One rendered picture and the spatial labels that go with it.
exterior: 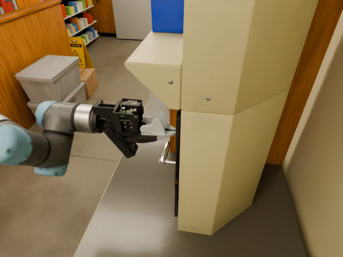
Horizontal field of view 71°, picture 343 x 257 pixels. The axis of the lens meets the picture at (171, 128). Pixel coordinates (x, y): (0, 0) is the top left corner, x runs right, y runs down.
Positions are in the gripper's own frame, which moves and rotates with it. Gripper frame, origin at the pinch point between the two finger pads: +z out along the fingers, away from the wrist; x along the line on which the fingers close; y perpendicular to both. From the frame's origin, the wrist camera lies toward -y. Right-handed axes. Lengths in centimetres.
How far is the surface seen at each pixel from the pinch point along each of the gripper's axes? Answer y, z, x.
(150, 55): 20.1, -4.8, 0.0
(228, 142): 2.7, 13.5, -4.5
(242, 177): -15.2, 20.1, 2.1
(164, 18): 23.6, -5.0, 16.2
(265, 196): -37, 33, 14
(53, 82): -71, -146, 151
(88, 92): -120, -151, 222
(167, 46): 20.1, -2.5, 6.2
